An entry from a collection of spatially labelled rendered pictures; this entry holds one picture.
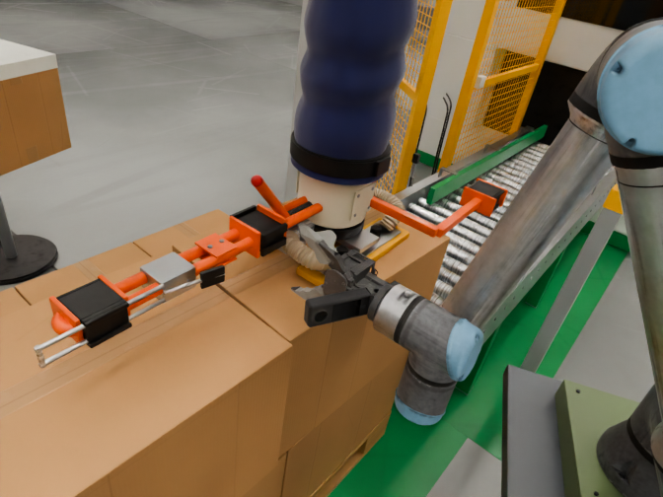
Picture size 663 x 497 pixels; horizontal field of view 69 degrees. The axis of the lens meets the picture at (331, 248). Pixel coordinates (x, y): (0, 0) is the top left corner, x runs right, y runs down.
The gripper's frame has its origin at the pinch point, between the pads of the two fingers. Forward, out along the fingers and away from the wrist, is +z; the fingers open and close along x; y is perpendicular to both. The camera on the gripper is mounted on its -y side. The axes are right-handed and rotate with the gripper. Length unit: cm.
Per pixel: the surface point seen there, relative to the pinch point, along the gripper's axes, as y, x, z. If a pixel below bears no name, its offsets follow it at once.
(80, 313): -35.3, 1.9, 9.6
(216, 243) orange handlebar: -8.3, 1.2, 11.6
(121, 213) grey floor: 74, -107, 191
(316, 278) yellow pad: 10.8, -11.2, 1.2
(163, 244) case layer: 29, -53, 83
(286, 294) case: 3.7, -12.9, 3.2
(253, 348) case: -12.0, -13.1, -2.9
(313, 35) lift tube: 16.9, 35.5, 14.2
